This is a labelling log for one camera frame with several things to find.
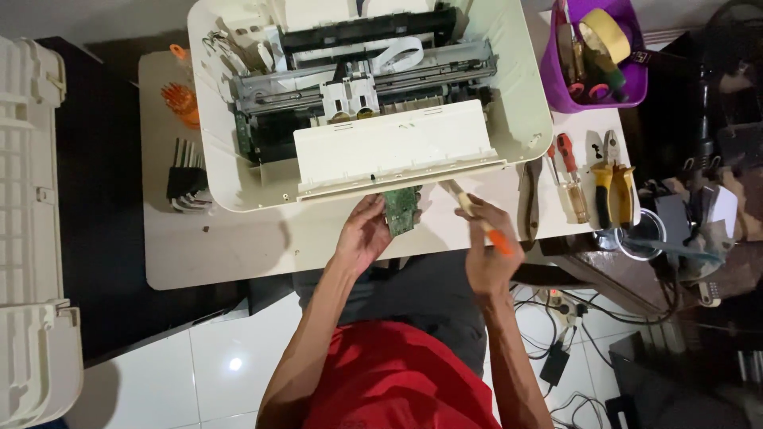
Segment small red handled screwdriver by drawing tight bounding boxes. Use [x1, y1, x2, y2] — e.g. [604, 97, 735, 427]
[546, 143, 562, 187]

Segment orange screwdriver bit holder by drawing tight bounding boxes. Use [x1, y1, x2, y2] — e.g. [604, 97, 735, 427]
[160, 81, 201, 130]

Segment person's left hand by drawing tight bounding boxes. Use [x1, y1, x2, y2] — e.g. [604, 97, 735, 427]
[335, 192, 423, 276]

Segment opened white printer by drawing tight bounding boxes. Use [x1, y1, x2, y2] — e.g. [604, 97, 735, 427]
[186, 0, 554, 213]

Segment green handled screwdriver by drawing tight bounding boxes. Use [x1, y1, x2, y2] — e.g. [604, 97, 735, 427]
[587, 48, 629, 103]

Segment person's right hand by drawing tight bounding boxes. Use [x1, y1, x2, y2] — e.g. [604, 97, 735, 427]
[454, 192, 526, 297]

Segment clear glass bowl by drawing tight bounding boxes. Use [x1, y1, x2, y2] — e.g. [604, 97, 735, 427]
[614, 208, 668, 262]

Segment green circuit board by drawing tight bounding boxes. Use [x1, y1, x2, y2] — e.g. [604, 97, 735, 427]
[382, 185, 423, 238]

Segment black power adapter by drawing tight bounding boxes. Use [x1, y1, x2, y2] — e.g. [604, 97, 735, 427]
[539, 341, 572, 388]

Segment roll of masking tape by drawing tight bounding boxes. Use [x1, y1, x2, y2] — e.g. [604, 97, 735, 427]
[579, 8, 632, 66]

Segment yellow handled pliers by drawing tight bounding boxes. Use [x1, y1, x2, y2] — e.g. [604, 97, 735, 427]
[590, 129, 637, 231]

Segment orange capped bottle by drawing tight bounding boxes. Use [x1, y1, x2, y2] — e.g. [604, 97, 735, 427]
[168, 43, 194, 81]

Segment white power strip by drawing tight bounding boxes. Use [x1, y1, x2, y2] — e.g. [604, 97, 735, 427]
[534, 288, 586, 327]

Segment brown handled tool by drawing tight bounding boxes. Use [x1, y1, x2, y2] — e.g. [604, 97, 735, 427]
[517, 156, 544, 244]

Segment purple plastic basket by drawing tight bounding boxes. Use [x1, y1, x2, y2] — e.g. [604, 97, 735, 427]
[539, 0, 649, 114]

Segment cluttered dark side table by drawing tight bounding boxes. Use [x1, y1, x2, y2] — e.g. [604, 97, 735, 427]
[539, 24, 763, 334]

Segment person's grey trousers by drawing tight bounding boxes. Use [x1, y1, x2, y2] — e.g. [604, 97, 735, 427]
[292, 249, 490, 377]

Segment red clear handled screwdriver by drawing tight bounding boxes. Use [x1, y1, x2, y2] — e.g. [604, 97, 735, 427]
[556, 133, 591, 225]

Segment person's red shirt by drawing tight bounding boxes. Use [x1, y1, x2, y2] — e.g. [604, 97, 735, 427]
[301, 321, 503, 429]

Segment orange handled brush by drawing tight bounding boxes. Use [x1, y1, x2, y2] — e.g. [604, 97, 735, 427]
[445, 179, 515, 258]

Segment set of hex keys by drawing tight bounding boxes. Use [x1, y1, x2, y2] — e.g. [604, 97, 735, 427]
[166, 137, 214, 215]

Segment white printer cover panel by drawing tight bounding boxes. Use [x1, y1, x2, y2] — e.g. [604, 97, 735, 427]
[0, 36, 85, 429]

